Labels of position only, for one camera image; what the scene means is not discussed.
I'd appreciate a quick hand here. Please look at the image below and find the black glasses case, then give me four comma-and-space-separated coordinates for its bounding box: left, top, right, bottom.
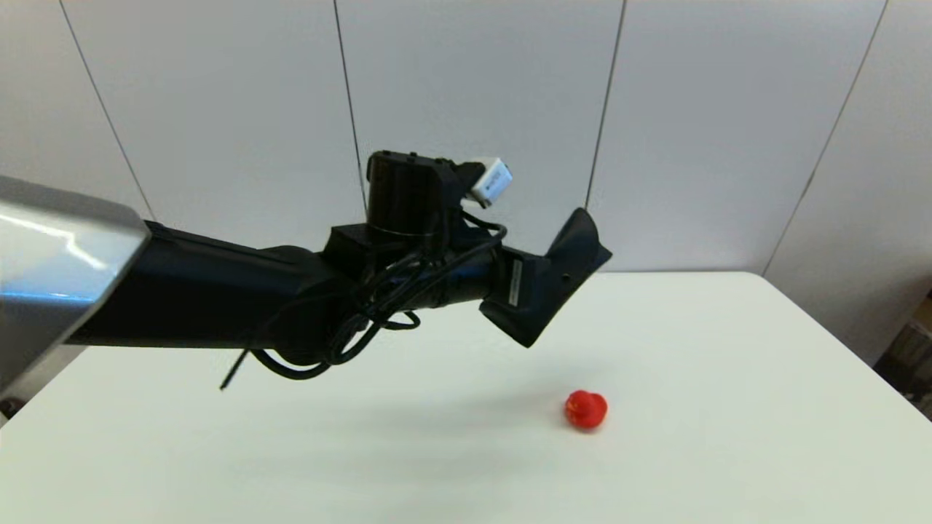
481, 207, 613, 349

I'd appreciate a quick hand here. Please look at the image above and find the red rubber duck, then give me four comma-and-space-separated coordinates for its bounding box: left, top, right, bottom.
564, 389, 609, 432

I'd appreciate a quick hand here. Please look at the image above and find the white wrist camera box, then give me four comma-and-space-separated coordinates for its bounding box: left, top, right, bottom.
470, 158, 513, 209

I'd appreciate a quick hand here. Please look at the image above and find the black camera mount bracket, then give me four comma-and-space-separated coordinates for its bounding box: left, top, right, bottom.
435, 162, 486, 219

